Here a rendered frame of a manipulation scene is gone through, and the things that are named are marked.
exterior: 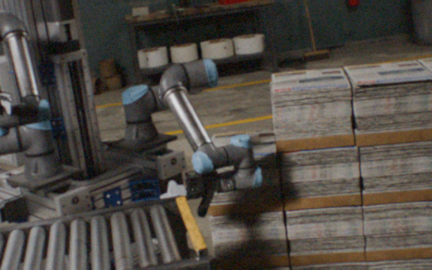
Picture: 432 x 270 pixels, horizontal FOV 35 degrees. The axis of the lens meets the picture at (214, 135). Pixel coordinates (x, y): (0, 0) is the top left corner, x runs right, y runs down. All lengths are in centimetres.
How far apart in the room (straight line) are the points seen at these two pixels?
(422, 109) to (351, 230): 52
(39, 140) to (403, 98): 135
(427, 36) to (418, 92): 702
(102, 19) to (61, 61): 621
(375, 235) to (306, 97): 59
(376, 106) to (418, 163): 27
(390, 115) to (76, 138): 126
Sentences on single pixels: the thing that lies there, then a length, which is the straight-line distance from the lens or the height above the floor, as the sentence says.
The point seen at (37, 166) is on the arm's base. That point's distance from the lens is 269.
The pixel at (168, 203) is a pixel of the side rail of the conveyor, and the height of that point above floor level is 80.
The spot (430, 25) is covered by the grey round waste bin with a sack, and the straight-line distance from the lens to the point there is 948.
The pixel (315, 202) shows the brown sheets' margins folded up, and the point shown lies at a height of 63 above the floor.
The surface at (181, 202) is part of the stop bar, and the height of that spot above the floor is 82.
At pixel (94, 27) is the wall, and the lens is 900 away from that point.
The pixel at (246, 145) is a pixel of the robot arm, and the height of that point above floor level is 92.
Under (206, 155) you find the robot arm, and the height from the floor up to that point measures 92.
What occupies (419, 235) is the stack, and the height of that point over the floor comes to 47.
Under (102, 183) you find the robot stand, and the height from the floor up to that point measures 72.
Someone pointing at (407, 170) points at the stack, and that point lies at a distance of 259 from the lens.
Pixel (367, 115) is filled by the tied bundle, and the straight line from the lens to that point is 250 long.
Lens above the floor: 159
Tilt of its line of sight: 15 degrees down
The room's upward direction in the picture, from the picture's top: 7 degrees counter-clockwise
